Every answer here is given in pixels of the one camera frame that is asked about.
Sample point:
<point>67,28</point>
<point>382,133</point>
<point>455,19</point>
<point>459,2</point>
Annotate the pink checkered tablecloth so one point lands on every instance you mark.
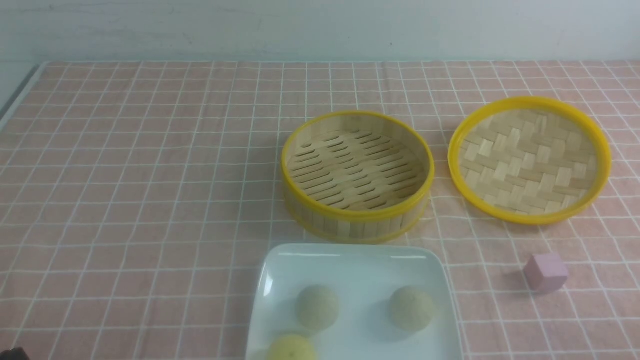
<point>138,201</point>

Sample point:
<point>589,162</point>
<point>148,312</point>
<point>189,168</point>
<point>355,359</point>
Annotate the yellow rimmed bamboo steamer basket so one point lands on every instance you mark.
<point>356,177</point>

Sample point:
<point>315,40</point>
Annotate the white square plate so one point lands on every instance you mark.
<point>364,278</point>

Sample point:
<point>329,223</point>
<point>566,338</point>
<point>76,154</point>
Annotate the pale steamed bun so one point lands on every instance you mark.
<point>411,309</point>
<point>317,308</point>

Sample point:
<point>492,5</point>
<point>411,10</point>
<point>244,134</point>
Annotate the dark object bottom left corner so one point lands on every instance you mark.
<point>17,353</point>

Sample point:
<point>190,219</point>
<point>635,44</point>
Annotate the pink cube block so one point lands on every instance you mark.
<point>545,273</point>

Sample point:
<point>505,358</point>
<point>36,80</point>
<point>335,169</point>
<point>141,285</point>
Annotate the yellow steamed bun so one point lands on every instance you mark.
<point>291,346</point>

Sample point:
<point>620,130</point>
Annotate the yellow rimmed woven steamer lid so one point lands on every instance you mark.
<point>529,160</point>

